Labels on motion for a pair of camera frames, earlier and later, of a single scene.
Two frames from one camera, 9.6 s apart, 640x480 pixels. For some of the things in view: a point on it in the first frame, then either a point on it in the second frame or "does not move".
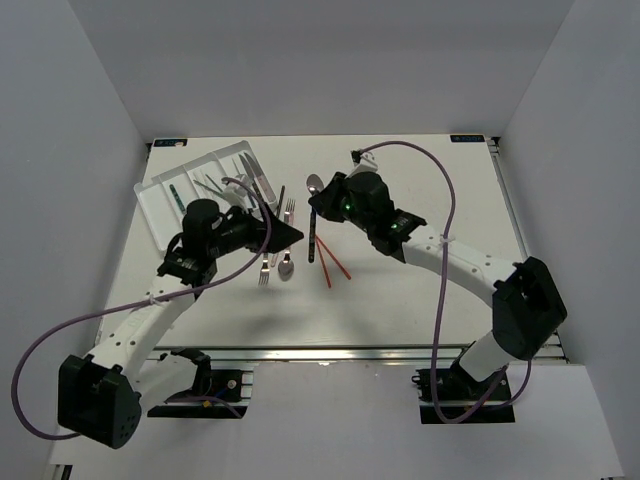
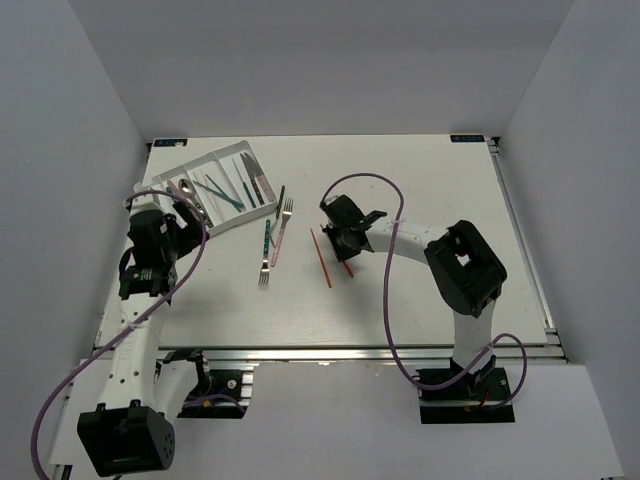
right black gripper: (326, 200) -> (342, 255)
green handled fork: (264, 275) does not move
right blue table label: (467, 138) does not move
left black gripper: (281, 235) -> (190, 235)
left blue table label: (169, 142) does not move
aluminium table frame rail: (334, 352) does not move
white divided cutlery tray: (231, 177) does not move
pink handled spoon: (286, 267) -> (173, 188)
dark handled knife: (250, 172) does not move
